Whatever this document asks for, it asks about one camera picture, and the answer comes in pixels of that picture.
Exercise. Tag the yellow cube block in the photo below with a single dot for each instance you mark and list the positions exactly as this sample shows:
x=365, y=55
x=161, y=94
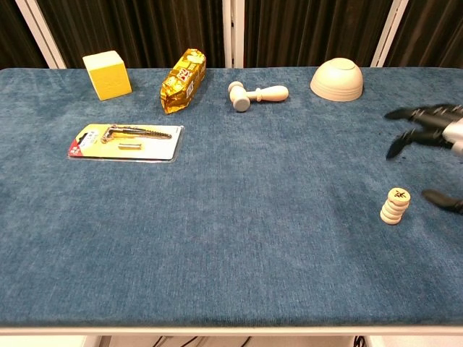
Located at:
x=108, y=79

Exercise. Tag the white table frame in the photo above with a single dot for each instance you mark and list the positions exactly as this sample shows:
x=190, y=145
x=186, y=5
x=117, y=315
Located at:
x=231, y=331

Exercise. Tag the gold foil snack packet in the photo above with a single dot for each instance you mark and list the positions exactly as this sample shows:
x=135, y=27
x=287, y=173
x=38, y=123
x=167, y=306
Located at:
x=181, y=85

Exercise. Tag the blue table cloth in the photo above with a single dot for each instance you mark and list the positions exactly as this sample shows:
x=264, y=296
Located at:
x=231, y=235

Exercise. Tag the dark pleated curtain panel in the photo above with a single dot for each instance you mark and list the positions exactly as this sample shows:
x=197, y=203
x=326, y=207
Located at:
x=434, y=29
x=307, y=29
x=144, y=29
x=11, y=36

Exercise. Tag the white screen frame post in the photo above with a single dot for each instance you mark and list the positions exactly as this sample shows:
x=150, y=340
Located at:
x=39, y=34
x=390, y=34
x=227, y=36

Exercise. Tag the beige upturned bowl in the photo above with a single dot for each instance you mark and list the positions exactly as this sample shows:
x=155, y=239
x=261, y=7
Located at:
x=336, y=85

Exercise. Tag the chess disc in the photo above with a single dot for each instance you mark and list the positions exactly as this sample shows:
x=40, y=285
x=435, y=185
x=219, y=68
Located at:
x=399, y=194
x=390, y=204
x=390, y=220
x=388, y=209
x=387, y=214

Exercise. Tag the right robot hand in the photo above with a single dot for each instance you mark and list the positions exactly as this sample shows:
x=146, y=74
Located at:
x=437, y=115

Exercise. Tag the razor blister pack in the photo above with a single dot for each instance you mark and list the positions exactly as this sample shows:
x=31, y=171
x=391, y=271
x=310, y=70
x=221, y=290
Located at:
x=159, y=148

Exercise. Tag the chess disc bottom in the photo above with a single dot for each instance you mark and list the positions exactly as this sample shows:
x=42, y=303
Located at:
x=390, y=220

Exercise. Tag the wooden toy mallet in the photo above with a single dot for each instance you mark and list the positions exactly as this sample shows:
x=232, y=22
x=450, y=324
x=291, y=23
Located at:
x=267, y=93

